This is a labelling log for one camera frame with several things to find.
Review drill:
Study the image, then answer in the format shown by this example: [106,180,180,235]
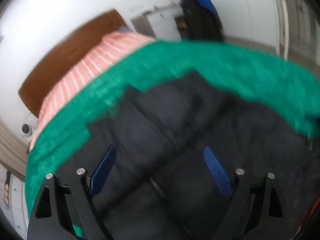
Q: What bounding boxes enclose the wooden headboard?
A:
[18,9,126,117]

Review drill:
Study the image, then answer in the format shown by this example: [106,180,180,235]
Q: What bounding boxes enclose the white desk with drawer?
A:
[130,5,183,41]

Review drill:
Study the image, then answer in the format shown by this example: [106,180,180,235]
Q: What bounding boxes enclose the black puffer jacket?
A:
[57,72,319,239]

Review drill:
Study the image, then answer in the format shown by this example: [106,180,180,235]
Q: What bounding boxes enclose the white side cabinet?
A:
[0,165,29,239]

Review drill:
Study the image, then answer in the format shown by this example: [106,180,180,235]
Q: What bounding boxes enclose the green patterned bedspread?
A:
[24,39,320,238]

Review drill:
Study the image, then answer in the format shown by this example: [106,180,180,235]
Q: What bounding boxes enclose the pink plaid bed sheet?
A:
[29,31,155,150]

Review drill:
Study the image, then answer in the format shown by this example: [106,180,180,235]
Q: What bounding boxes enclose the black and blue hanging coat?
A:
[181,0,224,42]

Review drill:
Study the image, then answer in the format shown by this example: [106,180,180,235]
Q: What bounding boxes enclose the white wardrobe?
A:
[211,0,319,64]

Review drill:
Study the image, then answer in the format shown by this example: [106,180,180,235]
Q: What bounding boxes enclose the white round fan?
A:
[21,124,34,141]

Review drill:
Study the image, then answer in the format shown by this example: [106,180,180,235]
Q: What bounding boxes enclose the beige curtain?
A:
[0,120,28,181]

